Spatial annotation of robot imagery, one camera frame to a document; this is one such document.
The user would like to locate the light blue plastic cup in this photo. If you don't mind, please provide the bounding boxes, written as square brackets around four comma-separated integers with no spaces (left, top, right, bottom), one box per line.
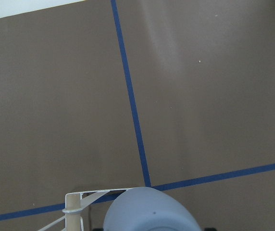
[103,187,201,231]

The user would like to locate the blue tape line crosswise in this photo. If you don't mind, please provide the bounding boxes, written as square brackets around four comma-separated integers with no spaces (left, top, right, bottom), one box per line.
[0,163,275,221]

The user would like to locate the white wire cup holder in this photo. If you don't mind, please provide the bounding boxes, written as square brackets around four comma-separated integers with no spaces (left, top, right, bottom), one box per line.
[39,188,132,231]

